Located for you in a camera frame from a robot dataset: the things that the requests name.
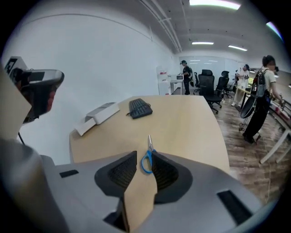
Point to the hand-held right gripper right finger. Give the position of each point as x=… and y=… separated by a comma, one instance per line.
x=172, y=177

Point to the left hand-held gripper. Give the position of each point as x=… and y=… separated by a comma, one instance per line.
x=38, y=78

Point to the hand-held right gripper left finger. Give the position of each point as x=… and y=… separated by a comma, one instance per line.
x=113, y=177

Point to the blue-handled scissors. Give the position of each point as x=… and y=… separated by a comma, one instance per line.
x=149, y=143

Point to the white drawer storage box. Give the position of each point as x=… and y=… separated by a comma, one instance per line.
x=102, y=113

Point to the tall black office chair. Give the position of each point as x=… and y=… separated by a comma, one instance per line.
x=207, y=84

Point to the person's left hand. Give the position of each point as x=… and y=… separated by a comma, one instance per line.
x=51, y=100

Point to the black keyboard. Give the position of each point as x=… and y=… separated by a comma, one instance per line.
x=139, y=108

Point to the white cabinet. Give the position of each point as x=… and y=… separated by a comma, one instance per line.
x=163, y=88

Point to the black round pan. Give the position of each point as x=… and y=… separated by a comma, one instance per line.
x=247, y=108

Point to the white dispenser with red label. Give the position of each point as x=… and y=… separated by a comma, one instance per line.
x=162, y=72

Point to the yellow-topped table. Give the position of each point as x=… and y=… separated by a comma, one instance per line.
x=244, y=89

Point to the dark-topped table with white legs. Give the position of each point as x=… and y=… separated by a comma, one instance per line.
x=282, y=116

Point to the ceiling light panel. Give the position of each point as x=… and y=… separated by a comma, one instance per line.
x=213, y=3
x=237, y=47
x=202, y=43

